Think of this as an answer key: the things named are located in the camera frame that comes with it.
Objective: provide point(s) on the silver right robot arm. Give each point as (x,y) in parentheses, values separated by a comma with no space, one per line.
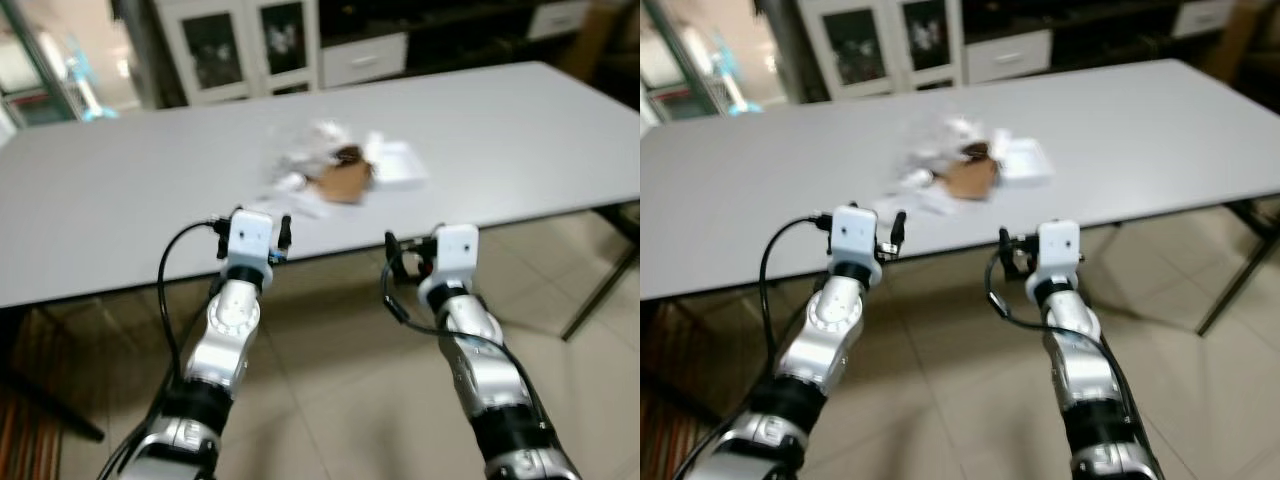
(1075,360)
(480,360)

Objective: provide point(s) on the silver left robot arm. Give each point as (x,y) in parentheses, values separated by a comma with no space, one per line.
(225,330)
(830,325)

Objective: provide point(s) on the white paper scrap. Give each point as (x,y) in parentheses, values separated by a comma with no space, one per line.
(290,190)
(915,185)

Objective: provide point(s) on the brown cardboard piece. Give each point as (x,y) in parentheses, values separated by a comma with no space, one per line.
(972,178)
(345,182)

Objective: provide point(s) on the white paper napkin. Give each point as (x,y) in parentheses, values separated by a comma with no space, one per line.
(397,165)

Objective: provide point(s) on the crumpled white plastic wrapper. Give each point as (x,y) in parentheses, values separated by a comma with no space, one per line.
(940,148)
(305,150)

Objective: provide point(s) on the white table with black legs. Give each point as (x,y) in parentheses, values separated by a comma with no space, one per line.
(520,130)
(1150,130)

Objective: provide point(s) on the white cabinet with glass doors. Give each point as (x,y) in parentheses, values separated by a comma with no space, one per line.
(250,50)
(890,45)

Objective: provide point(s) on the wide white drawer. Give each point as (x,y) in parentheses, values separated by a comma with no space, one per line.
(1005,58)
(362,62)

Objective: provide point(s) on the blue and white fan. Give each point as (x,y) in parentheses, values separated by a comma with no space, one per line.
(88,90)
(735,85)

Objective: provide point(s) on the small white drawer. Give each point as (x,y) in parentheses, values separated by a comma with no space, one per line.
(558,18)
(1203,15)

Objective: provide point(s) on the striped red rug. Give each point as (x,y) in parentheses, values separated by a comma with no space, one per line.
(25,440)
(665,440)

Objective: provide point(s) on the brown cardboard box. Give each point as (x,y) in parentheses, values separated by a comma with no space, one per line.
(1255,28)
(615,30)

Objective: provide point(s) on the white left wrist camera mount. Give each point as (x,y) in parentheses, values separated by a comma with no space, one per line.
(250,235)
(855,232)

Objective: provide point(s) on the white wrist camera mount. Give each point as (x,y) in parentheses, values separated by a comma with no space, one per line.
(855,232)
(1060,245)
(250,235)
(457,250)

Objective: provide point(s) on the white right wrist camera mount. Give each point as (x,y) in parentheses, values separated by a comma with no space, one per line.
(1060,245)
(457,250)

